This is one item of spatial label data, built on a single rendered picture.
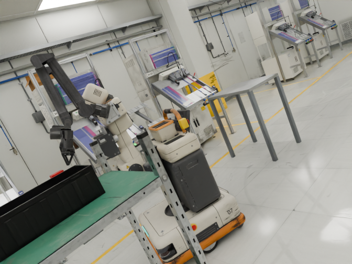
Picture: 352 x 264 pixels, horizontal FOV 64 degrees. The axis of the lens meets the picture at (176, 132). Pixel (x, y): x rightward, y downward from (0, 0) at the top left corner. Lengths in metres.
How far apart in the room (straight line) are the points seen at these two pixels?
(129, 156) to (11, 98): 3.33
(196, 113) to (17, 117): 2.77
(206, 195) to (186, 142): 0.40
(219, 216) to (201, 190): 0.22
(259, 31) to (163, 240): 5.81
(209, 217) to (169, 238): 0.30
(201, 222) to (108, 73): 4.11
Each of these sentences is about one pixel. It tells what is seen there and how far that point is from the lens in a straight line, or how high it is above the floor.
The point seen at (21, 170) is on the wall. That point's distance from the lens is 4.95.
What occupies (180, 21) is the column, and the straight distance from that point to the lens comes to 6.33.
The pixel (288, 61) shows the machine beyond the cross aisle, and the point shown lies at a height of 0.43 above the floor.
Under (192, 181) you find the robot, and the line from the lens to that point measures 1.95.
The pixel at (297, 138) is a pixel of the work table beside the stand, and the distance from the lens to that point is 3.31.
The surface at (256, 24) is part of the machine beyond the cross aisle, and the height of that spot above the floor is 1.46.
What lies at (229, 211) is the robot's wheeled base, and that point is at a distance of 2.10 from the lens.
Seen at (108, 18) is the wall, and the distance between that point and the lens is 6.03.
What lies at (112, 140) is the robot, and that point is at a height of 0.99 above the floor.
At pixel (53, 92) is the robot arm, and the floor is 1.40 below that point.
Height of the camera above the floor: 1.23
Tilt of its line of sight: 11 degrees down
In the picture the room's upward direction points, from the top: 24 degrees counter-clockwise
